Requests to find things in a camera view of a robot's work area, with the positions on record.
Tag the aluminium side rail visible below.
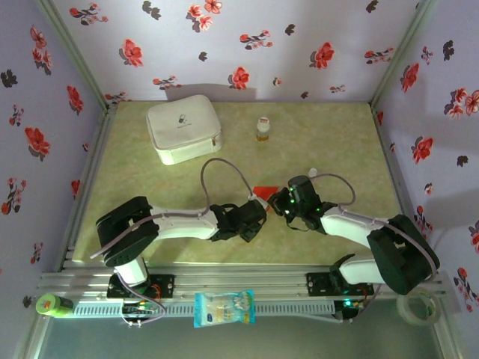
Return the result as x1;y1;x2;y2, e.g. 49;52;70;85
370;104;431;269
55;103;119;272

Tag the aluminium frame post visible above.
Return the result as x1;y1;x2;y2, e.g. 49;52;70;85
35;0;118;113
433;321;467;359
14;317;50;359
368;0;439;109

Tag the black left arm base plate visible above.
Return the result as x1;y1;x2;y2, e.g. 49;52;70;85
106;273;176;300

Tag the clear tape roll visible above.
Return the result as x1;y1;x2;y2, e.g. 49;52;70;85
396;288;442;327

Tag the white slotted cable duct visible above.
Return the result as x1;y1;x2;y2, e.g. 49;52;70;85
73;300;336;319

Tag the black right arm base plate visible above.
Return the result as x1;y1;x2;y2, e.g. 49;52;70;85
305;271;375;298

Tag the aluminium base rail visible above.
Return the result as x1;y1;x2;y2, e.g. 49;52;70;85
36;263;462;313

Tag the lavender right arm cable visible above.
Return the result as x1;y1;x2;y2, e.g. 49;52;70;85
310;172;441;325

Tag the small controller circuit board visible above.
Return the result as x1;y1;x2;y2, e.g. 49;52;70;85
334;298;366;323
121;301;159;328

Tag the white zip pouch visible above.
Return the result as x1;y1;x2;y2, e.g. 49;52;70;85
145;93;223;166

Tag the amber liquid bottle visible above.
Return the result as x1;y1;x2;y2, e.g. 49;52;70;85
255;116;271;143

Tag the green tape roll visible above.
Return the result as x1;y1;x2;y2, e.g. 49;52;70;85
35;293;75;319

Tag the blue wet wipes packet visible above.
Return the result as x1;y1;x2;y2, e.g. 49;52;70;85
193;289;257;329

